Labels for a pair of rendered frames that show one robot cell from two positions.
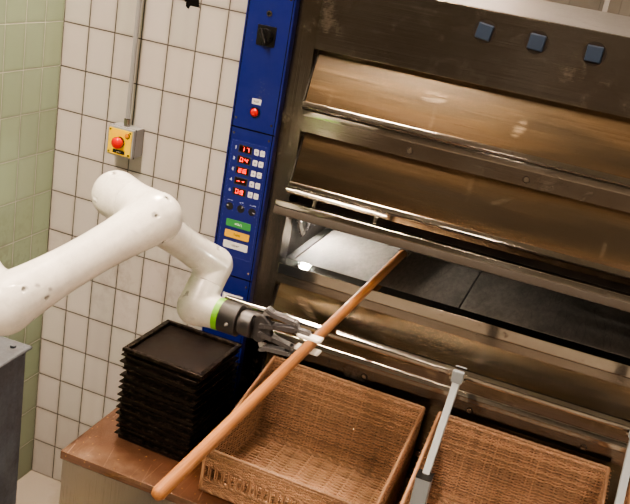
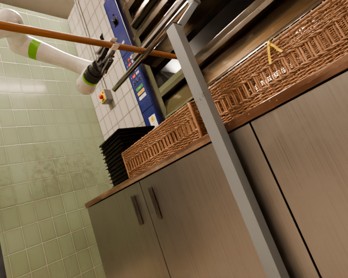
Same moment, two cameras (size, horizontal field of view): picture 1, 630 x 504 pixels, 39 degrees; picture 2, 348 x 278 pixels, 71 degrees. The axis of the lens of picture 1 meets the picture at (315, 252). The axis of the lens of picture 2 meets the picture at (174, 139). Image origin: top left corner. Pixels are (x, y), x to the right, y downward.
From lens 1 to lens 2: 2.30 m
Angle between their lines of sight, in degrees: 42
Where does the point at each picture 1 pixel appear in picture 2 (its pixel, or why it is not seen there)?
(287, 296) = (169, 100)
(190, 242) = (64, 54)
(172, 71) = not seen: hidden behind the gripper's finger
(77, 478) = (93, 214)
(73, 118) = (98, 107)
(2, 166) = (70, 124)
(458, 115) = not seen: outside the picture
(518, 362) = (268, 16)
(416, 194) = not seen: hidden behind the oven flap
